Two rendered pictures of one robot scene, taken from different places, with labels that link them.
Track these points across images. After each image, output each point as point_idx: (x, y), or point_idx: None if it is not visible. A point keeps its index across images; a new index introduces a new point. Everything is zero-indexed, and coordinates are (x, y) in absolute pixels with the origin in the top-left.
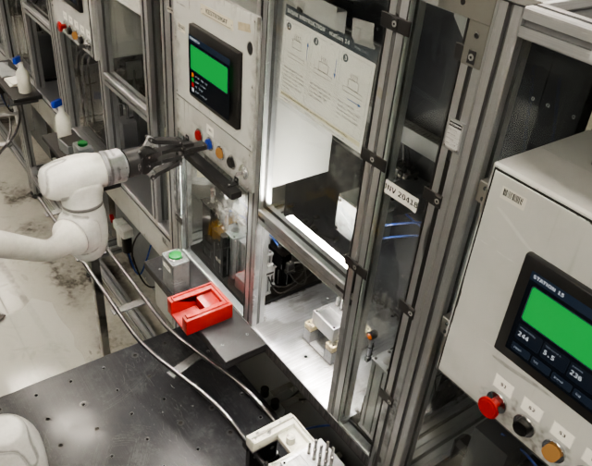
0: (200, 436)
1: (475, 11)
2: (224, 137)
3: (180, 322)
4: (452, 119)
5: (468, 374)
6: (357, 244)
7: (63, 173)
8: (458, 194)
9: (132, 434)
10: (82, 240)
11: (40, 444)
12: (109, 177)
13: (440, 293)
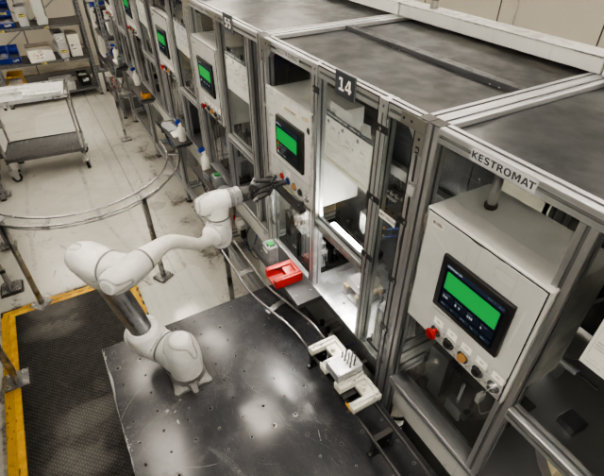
0: (284, 347)
1: (417, 127)
2: (295, 178)
3: (273, 281)
4: (410, 180)
5: (422, 315)
6: (366, 243)
7: (208, 201)
8: (413, 220)
9: (246, 344)
10: (218, 238)
11: (197, 347)
12: (232, 202)
13: (408, 271)
